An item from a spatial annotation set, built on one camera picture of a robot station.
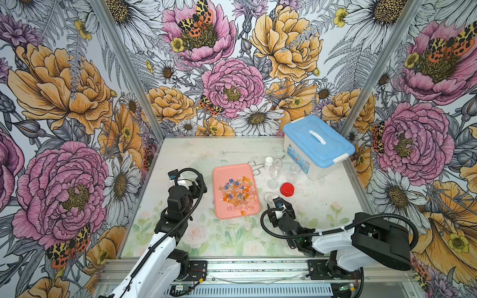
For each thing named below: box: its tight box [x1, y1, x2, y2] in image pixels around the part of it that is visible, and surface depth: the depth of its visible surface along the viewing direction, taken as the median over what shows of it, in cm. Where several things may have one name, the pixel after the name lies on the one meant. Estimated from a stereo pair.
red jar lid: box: [280, 182, 295, 197], surface depth 99 cm
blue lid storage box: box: [283, 114, 356, 181], surface depth 99 cm
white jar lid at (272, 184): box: [267, 178, 279, 190], surface depth 101 cm
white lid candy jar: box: [285, 163, 302, 185], surface depth 97 cm
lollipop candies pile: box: [218, 176, 258, 216], surface depth 96 cm
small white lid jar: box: [263, 156, 274, 172], surface depth 104 cm
